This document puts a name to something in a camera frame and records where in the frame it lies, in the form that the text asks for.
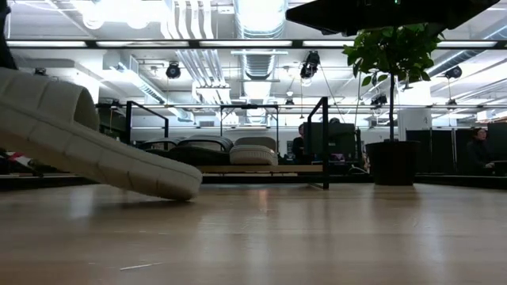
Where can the white rubber slide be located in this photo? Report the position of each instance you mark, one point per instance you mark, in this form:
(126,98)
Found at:
(253,155)
(99,154)

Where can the black ceiling spotlight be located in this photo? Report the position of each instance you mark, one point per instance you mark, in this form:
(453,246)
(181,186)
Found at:
(310,65)
(379,100)

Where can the black ceiling speaker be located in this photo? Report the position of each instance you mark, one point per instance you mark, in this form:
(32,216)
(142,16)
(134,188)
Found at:
(39,71)
(173,71)
(453,72)

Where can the black monitor back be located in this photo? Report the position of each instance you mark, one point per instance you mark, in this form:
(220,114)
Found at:
(340,142)

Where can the person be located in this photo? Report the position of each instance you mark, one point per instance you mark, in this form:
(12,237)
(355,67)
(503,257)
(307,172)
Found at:
(298,146)
(479,152)

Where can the wooden shelf black metal frame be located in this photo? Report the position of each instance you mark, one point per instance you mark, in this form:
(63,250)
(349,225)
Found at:
(257,168)

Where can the dark grey rubber slide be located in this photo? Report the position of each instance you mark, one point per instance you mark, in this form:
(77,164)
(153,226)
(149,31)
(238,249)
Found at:
(202,154)
(158,144)

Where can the green potted plant black pot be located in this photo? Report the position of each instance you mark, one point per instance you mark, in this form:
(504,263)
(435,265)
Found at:
(392,162)

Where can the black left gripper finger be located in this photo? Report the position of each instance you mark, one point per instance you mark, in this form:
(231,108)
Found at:
(6,47)

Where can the black partition wall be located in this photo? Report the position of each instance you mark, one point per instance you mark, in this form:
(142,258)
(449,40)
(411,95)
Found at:
(443,150)

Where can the silver ceiling air duct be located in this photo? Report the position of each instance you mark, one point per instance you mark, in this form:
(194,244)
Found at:
(259,23)

